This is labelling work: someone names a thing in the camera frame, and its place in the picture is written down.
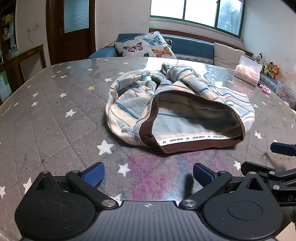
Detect clear tissue box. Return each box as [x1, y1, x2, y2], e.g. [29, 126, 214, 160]
[233, 55, 264, 87]

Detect dark wooden side table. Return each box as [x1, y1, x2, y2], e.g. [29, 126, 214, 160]
[0, 44, 48, 93]

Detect dark wooden cabinet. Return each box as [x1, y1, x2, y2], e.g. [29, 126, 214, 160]
[0, 10, 19, 61]

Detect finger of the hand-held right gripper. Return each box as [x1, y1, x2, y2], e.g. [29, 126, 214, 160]
[240, 161, 281, 180]
[270, 142, 296, 158]

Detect dark wooden door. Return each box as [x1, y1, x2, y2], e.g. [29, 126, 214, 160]
[46, 0, 96, 65]

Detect green-framed window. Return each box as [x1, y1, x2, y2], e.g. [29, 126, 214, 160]
[150, 0, 245, 39]

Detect clear storage bin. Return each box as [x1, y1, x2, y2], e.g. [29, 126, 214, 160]
[275, 81, 296, 105]

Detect orange plush toy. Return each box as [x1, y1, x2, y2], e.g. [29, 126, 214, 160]
[270, 65, 281, 80]

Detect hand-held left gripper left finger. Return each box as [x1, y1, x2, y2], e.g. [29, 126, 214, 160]
[28, 162, 118, 211]

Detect stuffed toys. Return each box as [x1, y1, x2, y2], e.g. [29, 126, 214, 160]
[264, 61, 274, 76]

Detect blue striped pants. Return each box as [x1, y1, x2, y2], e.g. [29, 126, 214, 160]
[105, 62, 256, 154]

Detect blue sofa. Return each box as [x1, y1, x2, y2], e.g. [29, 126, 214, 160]
[88, 33, 281, 92]

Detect butterfly print pillow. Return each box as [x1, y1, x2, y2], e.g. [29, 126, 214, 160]
[114, 31, 177, 59]

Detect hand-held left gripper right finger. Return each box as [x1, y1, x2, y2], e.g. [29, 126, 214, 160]
[179, 163, 270, 210]

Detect green white box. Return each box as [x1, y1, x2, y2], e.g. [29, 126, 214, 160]
[0, 71, 12, 100]

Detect grey star-print tablecloth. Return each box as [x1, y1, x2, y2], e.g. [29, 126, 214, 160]
[0, 57, 296, 241]

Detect beige cushion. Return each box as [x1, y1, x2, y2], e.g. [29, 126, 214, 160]
[213, 42, 246, 68]

